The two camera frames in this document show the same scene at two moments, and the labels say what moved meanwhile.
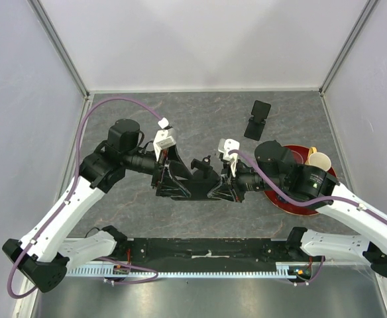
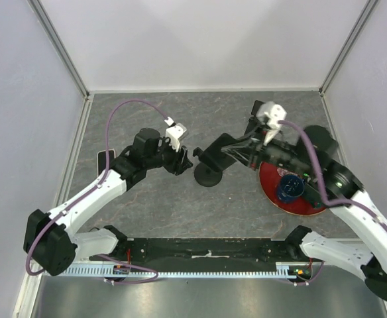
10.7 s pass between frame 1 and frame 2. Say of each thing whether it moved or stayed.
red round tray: stayed
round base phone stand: moved
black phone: moved
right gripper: moved
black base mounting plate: stayed
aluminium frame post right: stayed
